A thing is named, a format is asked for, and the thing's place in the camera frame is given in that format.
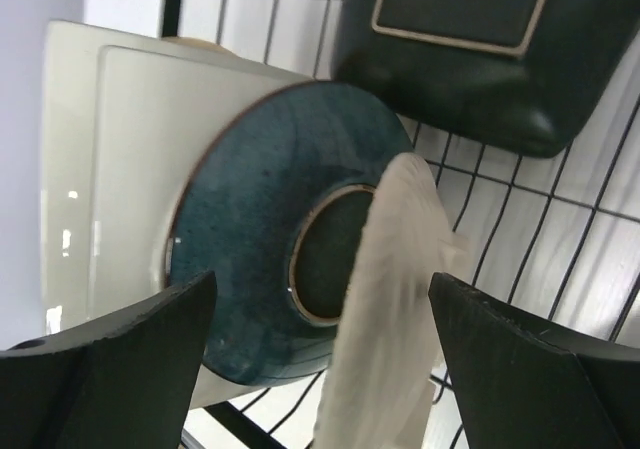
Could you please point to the dark blue round plate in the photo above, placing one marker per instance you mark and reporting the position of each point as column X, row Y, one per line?
column 274, row 209

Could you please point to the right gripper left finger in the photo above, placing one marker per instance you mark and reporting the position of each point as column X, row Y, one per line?
column 123, row 380

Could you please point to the white square plate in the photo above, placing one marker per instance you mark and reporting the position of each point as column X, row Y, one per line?
column 126, row 119

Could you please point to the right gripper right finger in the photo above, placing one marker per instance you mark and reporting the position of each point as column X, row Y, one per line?
column 521, row 381

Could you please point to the woven fan-shaped plate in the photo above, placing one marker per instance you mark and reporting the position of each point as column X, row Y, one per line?
column 378, row 392

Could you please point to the black square dish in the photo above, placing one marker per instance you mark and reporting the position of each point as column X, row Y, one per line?
column 521, row 75

